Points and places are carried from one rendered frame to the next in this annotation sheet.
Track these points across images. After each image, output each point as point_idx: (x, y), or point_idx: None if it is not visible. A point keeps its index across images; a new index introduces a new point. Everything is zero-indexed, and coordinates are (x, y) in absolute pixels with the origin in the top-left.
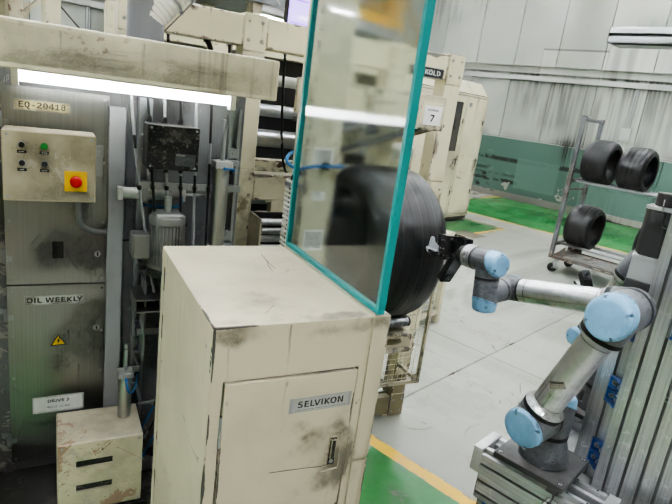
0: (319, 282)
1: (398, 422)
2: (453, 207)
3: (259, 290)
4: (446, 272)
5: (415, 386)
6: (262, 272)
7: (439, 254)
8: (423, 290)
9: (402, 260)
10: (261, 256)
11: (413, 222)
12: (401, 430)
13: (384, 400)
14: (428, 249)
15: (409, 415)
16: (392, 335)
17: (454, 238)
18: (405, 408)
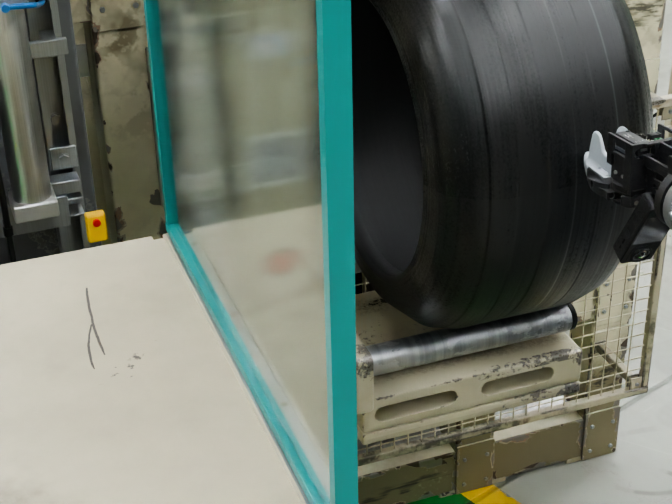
0: (212, 404)
1: (607, 477)
2: None
3: (26, 475)
4: (634, 242)
5: (657, 370)
6: (62, 380)
7: (613, 192)
8: (592, 261)
9: (517, 203)
10: (83, 300)
11: (542, 92)
12: (614, 499)
13: (570, 429)
14: (587, 169)
15: (636, 455)
16: (527, 363)
17: (651, 147)
18: (627, 436)
